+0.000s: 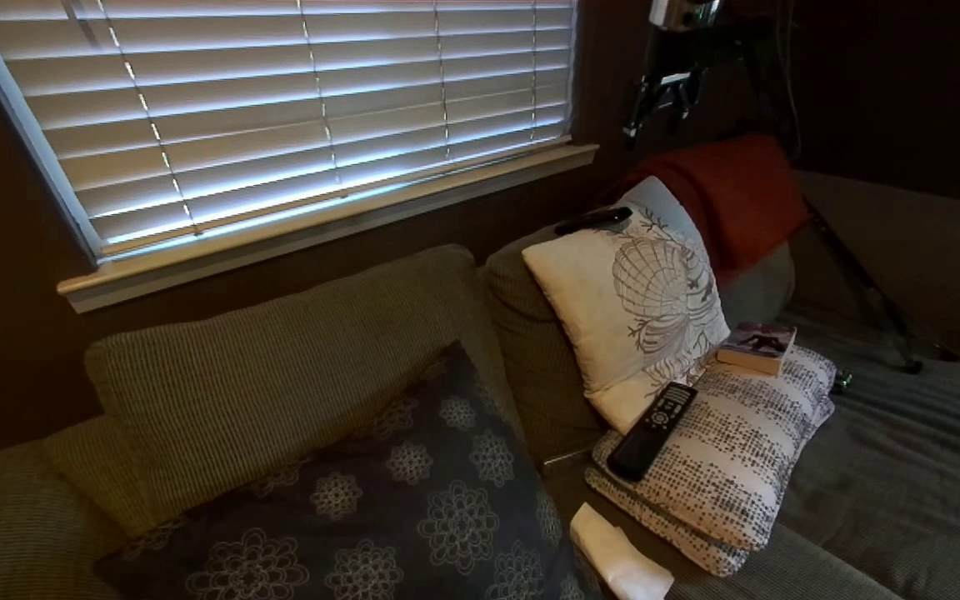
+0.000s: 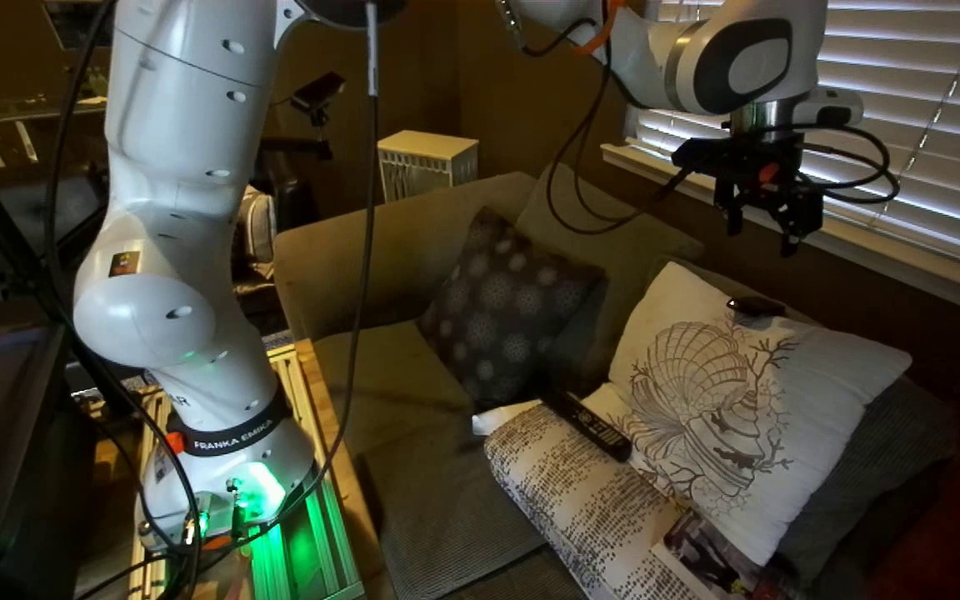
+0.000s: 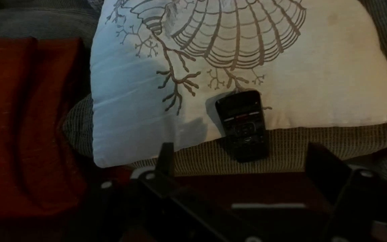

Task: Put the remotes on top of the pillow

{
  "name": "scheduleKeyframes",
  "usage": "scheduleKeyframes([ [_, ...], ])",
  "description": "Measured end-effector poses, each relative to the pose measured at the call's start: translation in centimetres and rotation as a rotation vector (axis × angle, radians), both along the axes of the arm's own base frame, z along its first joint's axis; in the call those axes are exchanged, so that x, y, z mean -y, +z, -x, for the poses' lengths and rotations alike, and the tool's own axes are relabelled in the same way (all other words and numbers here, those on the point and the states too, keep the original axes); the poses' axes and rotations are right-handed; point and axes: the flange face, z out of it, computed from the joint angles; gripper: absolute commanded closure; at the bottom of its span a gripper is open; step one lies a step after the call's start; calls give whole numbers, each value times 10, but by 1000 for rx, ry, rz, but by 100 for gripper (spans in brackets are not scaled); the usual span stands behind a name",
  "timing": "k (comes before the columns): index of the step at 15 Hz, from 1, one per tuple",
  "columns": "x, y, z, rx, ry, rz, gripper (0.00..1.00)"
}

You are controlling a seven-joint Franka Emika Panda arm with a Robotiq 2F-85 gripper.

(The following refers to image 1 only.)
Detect paperback book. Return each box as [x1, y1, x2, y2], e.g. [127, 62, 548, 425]
[712, 319, 802, 379]

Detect long black remote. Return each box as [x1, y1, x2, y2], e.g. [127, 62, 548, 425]
[603, 379, 701, 486]

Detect red blanket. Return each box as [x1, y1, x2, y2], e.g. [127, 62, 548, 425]
[627, 132, 818, 288]

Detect dark snowflake pattern pillow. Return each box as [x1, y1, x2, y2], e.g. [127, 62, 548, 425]
[93, 340, 590, 600]

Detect wooden window sill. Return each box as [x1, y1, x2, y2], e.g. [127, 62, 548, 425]
[53, 142, 603, 318]

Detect white shell print pillow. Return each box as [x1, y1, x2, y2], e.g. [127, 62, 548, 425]
[521, 203, 732, 437]

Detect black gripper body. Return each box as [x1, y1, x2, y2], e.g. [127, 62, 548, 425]
[640, 26, 726, 113]

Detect white window blinds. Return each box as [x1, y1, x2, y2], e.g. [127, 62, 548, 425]
[0, 0, 588, 272]

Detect beige fabric sofa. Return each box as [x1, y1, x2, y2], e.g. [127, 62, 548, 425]
[0, 164, 960, 600]

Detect black tripod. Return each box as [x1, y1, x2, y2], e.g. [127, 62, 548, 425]
[722, 0, 960, 377]

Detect white black dotted pillow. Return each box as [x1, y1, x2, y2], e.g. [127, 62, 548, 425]
[583, 344, 842, 579]

